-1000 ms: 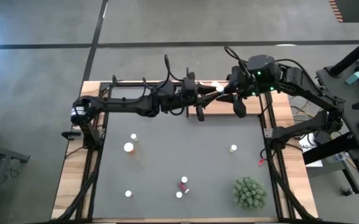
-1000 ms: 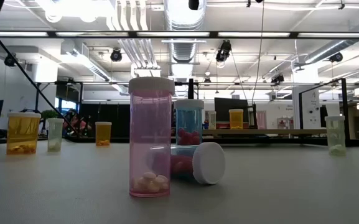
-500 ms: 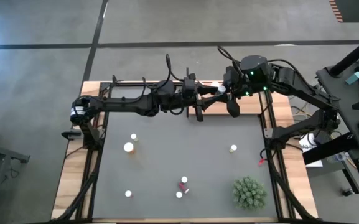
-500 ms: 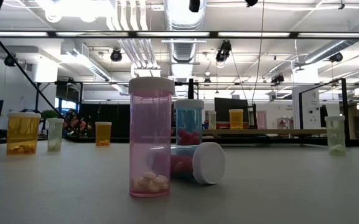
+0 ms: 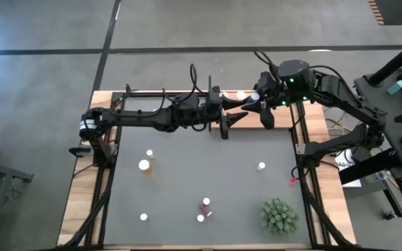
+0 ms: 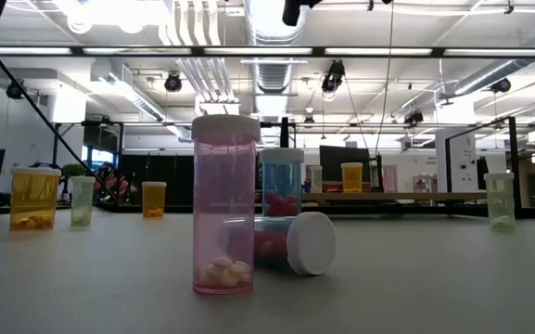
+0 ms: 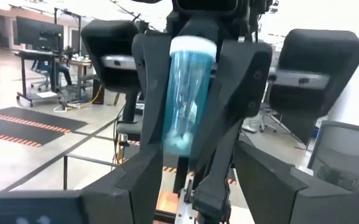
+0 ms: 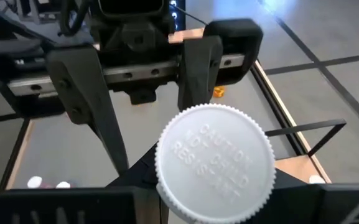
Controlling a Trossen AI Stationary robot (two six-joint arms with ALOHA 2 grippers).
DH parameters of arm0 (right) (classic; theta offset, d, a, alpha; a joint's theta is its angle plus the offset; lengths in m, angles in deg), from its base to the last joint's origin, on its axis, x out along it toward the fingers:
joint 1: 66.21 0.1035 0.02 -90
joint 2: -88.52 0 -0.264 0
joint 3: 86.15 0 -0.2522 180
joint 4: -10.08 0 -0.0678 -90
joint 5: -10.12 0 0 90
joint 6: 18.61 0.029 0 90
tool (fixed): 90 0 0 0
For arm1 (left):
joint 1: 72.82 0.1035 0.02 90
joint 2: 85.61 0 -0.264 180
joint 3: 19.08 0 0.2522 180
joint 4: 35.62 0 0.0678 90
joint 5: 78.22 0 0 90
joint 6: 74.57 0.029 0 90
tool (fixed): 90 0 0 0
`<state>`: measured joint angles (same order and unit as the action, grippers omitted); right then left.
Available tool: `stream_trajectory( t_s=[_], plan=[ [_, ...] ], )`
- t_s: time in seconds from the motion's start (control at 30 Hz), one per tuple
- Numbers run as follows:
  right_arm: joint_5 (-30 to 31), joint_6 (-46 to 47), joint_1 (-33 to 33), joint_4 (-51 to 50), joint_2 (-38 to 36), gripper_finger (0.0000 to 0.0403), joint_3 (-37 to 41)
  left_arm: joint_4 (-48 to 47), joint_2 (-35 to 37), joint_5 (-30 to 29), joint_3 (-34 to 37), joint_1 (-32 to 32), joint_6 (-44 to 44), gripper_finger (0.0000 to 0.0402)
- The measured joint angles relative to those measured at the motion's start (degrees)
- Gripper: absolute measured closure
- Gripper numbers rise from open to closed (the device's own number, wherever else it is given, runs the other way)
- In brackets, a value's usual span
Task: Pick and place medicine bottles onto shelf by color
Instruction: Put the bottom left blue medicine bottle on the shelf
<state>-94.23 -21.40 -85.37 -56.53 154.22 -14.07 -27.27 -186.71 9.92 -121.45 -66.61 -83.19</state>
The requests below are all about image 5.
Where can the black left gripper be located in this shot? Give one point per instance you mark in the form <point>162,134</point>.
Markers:
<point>214,116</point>

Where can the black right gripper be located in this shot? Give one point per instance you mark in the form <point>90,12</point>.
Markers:
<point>277,101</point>

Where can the orange pill bottle white cap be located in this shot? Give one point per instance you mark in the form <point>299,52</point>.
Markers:
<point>241,94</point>
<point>144,165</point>

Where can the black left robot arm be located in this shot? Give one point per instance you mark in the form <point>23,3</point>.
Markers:
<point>134,119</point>

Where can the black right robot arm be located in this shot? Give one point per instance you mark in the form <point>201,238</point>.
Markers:
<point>343,101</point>

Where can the wooden shelf board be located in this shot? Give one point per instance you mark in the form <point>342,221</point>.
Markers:
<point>284,118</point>

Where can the grey table mat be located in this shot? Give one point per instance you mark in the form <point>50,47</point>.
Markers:
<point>221,181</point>

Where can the white paper sheet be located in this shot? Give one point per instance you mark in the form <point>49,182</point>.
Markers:
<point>344,161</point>

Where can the green artificial plant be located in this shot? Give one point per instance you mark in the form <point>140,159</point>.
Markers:
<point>279,216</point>

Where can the black power adapter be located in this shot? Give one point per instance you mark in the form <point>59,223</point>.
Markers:
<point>362,155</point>

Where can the black desk crossbar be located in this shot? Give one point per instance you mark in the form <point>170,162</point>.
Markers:
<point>368,169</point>

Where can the grey side desk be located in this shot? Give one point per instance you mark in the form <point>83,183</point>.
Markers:
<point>392,118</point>

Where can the clear plastic bottle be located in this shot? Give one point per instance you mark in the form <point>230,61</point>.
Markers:
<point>378,176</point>

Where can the teal small box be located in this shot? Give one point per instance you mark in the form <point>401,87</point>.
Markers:
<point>395,87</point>

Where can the black pole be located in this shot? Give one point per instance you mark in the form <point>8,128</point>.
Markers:
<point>395,61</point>

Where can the dark floor mat striped edges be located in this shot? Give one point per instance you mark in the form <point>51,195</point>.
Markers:
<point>397,12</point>

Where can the grey metal stand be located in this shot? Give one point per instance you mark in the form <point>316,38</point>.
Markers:
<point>2,169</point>

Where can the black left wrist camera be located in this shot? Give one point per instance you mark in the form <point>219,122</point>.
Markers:
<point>214,100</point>

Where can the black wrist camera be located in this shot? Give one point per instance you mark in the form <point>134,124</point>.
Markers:
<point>266,83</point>
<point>214,100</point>

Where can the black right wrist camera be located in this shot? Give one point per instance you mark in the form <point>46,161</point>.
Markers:
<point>266,83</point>

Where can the black aluminium table frame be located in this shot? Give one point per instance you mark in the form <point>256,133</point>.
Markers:
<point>145,94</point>

